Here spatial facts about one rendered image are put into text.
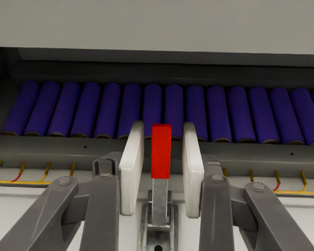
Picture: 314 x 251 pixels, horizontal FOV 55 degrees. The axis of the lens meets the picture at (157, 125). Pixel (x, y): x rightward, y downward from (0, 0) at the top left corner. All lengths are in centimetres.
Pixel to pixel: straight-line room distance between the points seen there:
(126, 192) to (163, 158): 4
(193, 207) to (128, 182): 4
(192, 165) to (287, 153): 12
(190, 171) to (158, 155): 4
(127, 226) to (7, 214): 9
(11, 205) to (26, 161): 4
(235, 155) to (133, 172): 11
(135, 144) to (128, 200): 3
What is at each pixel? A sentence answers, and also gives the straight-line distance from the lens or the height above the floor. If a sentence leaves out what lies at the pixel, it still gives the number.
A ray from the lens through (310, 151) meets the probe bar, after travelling 27.
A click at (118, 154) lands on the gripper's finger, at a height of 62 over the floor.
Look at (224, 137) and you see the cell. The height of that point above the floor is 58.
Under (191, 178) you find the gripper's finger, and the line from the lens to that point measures 15.
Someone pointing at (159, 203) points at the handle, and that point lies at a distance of 21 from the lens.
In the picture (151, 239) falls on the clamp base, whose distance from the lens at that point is 23.
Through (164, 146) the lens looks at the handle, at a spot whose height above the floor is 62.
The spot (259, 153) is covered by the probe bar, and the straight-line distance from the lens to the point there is 25.
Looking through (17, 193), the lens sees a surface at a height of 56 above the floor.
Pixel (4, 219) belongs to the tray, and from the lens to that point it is 27.
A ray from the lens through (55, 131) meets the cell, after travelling 27.
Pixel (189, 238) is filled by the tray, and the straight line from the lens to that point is 24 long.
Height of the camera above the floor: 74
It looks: 34 degrees down
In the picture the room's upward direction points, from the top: 1 degrees clockwise
